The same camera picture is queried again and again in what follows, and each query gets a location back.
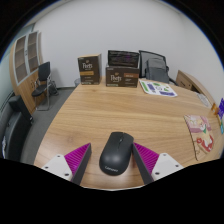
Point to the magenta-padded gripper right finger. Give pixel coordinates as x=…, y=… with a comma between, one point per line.
x=146, y=160

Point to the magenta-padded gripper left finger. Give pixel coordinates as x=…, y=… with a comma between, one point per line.
x=77, y=159

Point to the black computer mouse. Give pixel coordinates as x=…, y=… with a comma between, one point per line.
x=116, y=152

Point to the cartoon print mouse pad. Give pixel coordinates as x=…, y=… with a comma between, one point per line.
x=201, y=135

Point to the black leather sofa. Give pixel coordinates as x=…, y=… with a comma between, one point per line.
x=15, y=130

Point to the white sticker sheet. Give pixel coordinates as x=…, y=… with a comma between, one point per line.
x=157, y=88

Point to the grey waste bin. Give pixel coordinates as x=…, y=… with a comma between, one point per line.
x=77, y=82

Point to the round grey disc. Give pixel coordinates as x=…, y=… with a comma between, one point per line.
x=203, y=99

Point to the small orange box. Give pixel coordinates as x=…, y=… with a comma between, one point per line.
x=214, y=109

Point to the wide brown coffee box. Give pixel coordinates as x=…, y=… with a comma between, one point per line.
x=122, y=77

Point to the wooden side cabinet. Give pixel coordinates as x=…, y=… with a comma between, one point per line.
x=186, y=80

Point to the grey backpack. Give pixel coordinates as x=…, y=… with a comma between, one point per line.
x=157, y=70

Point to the tall brown coffee box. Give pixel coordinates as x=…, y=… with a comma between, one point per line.
x=89, y=69

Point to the purple sign stand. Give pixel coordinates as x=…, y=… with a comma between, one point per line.
x=221, y=108

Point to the black metal-legged visitor chair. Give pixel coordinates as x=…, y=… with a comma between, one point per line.
x=43, y=71

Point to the black mesh office chair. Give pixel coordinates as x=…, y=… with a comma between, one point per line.
x=142, y=61

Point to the wooden shelf unit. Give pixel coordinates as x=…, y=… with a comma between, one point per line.
x=25, y=60

